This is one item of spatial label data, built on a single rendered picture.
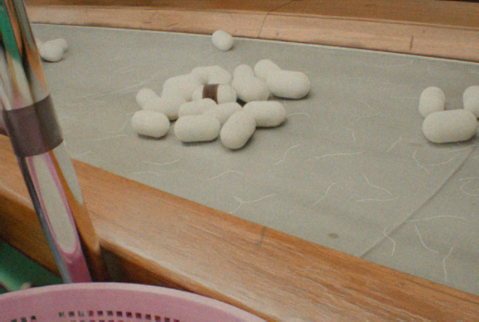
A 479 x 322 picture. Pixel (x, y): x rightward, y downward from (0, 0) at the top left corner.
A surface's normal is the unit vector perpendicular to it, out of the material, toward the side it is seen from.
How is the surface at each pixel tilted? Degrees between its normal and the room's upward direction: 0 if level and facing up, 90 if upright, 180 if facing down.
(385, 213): 0
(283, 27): 45
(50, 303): 75
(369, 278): 0
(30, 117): 90
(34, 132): 90
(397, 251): 0
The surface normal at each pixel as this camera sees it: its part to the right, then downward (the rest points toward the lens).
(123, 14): -0.56, -0.32
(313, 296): -0.15, -0.88
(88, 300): -0.11, 0.21
